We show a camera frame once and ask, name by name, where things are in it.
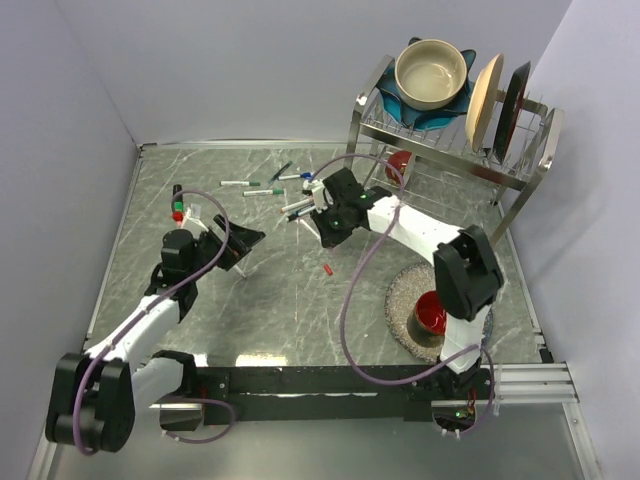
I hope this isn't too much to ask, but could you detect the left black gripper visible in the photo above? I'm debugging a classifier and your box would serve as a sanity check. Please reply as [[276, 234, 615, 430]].
[[186, 214, 264, 281]]

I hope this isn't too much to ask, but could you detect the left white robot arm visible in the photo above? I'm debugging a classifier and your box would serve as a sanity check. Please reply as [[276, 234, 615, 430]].
[[45, 215, 266, 455]]

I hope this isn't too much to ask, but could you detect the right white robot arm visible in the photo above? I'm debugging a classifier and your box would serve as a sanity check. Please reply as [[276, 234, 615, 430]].
[[304, 168, 504, 398]]

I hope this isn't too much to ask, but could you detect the dark blue pen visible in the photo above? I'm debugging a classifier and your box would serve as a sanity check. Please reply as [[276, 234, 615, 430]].
[[287, 205, 315, 222]]

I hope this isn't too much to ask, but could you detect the green capped marker left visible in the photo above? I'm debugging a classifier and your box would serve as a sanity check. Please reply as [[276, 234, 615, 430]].
[[219, 180, 261, 187]]

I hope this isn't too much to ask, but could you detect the green capped marker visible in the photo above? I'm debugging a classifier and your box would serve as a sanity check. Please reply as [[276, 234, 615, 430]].
[[242, 189, 286, 197], [219, 180, 261, 187]]

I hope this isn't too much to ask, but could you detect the black green highlighter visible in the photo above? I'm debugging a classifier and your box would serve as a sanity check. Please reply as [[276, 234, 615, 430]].
[[171, 184, 184, 213]]

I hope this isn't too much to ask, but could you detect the green capped marker right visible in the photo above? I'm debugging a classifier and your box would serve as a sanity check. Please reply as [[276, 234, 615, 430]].
[[242, 189, 286, 197]]

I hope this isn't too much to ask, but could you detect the small red bowl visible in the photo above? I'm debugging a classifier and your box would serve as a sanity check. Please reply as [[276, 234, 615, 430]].
[[385, 150, 415, 187]]

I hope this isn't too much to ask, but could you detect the steel dish rack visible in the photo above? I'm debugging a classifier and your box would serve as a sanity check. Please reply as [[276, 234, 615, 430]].
[[346, 55, 565, 243]]

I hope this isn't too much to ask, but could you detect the speckled grey plate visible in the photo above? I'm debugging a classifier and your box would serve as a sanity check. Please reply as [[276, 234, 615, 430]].
[[383, 262, 495, 365]]

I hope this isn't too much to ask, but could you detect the teal star shaped plate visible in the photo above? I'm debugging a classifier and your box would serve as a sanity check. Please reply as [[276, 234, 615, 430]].
[[376, 37, 476, 131]]

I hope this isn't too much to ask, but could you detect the red black mug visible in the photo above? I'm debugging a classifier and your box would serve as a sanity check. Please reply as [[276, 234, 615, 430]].
[[406, 290, 447, 347]]

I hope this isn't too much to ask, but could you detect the beige ceramic bowl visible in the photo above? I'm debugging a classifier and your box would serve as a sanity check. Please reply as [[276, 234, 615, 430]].
[[394, 39, 468, 111]]

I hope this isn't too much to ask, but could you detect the black base bar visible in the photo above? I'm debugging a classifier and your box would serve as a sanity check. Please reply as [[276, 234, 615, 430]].
[[174, 366, 492, 422]]

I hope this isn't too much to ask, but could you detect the beige plate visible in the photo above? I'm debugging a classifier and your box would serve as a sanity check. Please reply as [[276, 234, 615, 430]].
[[465, 53, 504, 153]]

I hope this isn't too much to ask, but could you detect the black plate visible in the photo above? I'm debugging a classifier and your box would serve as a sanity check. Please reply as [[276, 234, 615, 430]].
[[492, 61, 531, 164]]

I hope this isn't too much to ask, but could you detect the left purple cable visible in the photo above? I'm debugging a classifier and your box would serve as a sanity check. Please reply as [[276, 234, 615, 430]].
[[72, 187, 239, 456]]

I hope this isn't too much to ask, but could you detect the purple cable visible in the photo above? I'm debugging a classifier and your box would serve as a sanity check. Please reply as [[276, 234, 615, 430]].
[[309, 152, 496, 437], [72, 187, 239, 456]]

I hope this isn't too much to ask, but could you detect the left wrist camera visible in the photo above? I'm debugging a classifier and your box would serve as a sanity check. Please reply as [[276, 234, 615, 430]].
[[171, 201, 207, 231]]

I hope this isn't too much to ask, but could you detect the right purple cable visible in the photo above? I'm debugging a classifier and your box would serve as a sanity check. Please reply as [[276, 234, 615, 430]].
[[309, 152, 496, 437]]

